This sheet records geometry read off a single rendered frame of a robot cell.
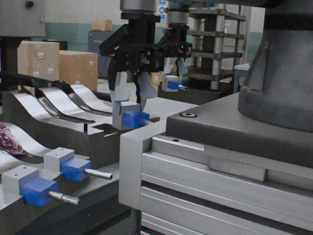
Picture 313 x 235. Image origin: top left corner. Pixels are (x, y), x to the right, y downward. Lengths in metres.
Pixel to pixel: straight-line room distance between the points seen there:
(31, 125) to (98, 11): 8.00
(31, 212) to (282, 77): 0.45
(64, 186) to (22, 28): 1.09
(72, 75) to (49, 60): 0.67
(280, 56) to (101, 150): 0.55
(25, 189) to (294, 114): 0.42
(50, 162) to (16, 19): 1.06
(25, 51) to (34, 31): 2.97
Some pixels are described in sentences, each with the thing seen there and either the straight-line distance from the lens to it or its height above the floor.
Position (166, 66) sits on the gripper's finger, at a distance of 1.25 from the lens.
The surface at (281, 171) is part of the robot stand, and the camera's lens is 0.33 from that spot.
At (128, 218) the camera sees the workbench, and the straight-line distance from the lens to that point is 0.95.
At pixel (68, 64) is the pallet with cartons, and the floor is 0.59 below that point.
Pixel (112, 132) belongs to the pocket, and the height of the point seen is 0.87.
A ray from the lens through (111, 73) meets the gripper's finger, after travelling 0.71.
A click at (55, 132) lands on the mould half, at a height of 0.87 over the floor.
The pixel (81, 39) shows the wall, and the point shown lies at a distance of 9.19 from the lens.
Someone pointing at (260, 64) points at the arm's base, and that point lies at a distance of 0.35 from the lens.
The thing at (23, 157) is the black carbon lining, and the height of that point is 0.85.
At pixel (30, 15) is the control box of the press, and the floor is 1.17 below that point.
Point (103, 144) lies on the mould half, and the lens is 0.80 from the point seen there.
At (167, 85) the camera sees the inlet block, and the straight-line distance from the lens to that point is 1.27.
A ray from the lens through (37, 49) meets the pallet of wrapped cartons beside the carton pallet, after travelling 4.72.
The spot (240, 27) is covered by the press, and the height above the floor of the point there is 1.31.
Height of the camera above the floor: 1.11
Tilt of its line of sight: 14 degrees down
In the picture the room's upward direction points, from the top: 4 degrees clockwise
